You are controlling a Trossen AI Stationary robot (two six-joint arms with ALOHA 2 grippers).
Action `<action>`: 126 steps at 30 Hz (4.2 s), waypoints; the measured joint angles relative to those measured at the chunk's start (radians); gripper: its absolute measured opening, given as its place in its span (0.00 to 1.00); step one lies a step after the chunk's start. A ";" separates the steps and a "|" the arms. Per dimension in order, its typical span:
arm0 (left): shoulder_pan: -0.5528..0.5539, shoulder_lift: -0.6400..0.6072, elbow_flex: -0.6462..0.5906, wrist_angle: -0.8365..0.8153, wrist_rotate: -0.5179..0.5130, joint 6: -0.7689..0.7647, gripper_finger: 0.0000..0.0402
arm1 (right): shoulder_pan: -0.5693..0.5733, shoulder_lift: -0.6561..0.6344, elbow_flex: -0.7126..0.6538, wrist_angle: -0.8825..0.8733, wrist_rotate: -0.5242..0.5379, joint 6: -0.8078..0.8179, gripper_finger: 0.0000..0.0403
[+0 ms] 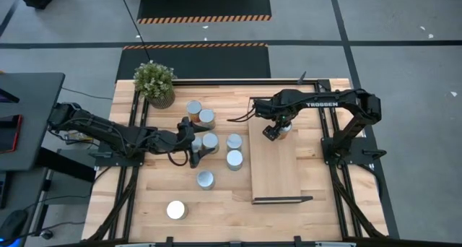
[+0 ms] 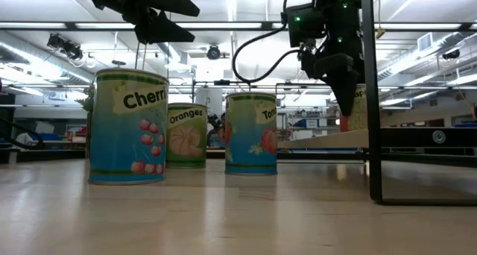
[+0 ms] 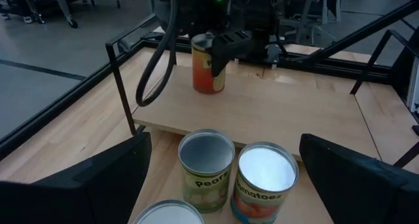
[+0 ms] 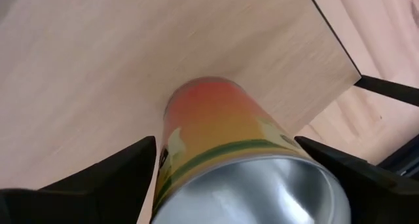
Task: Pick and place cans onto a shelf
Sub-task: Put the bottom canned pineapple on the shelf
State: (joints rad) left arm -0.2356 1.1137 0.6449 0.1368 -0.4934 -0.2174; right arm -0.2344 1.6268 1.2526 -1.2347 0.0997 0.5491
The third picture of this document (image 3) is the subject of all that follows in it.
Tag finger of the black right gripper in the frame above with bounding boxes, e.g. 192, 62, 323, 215
211, 29, 255, 78

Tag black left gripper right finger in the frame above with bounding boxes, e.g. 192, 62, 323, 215
299, 134, 419, 224

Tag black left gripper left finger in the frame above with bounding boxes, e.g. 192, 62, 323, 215
0, 131, 153, 224

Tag pineapple can orange label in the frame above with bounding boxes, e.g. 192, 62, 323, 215
191, 32, 227, 95

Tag oranges can green label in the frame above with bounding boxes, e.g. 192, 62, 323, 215
132, 199, 206, 224

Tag tomatoes can blue label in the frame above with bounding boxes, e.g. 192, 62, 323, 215
230, 141, 300, 224

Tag pears can green label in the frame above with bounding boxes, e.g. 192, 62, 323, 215
177, 128, 236, 214

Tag wooden shelf black metal legs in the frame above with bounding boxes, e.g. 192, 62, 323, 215
105, 14, 419, 168

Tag light office chair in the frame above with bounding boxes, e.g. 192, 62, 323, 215
281, 0, 344, 47

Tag white aluminium profile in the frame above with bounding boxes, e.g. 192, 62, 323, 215
407, 56, 419, 114

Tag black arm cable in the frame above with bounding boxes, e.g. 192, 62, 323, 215
135, 0, 180, 107

